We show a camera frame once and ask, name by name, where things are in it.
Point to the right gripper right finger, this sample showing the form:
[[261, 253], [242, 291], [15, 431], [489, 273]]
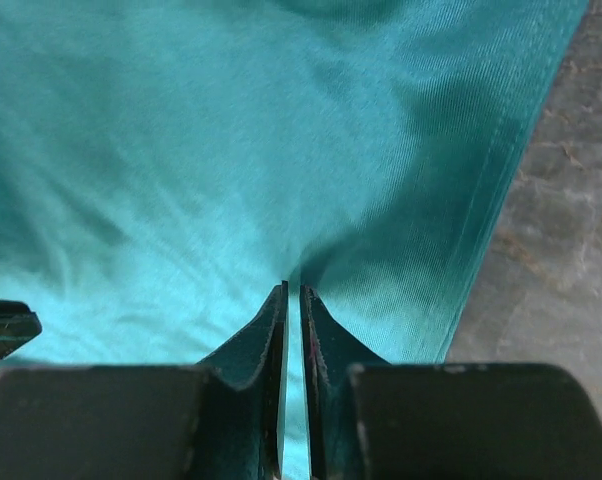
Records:
[[350, 414]]

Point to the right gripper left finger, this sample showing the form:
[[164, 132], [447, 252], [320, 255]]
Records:
[[240, 427]]

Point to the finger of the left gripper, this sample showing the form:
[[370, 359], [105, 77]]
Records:
[[18, 326]]

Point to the teal satin napkin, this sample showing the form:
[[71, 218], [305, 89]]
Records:
[[164, 164]]

